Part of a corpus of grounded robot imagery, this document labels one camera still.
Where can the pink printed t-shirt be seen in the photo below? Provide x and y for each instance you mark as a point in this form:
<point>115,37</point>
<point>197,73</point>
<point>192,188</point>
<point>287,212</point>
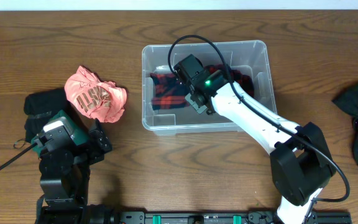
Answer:
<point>94,98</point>

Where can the clear plastic storage container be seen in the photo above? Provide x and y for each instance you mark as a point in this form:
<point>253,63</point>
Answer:
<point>249,57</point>

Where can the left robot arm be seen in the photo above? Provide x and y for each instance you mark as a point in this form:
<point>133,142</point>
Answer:
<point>65,176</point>

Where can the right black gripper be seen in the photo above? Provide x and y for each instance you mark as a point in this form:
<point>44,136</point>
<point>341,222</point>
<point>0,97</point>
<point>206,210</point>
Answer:
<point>192,94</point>

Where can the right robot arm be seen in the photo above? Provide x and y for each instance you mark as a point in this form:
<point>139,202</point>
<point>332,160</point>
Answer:
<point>299,156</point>

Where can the green taped cloth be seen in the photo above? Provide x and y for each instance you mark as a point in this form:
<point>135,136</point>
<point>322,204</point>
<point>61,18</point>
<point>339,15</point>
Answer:
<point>81,133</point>

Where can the red plaid flannel cloth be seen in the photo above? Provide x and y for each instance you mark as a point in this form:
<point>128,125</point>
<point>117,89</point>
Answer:
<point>170,94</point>

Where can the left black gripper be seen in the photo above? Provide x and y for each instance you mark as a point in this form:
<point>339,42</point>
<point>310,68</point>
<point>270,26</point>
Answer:
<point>99,140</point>

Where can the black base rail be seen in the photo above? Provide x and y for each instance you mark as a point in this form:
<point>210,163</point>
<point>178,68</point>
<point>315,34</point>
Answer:
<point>165,218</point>

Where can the black taped cloth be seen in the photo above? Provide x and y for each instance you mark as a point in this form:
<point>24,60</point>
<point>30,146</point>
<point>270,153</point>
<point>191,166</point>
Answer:
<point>40,108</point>

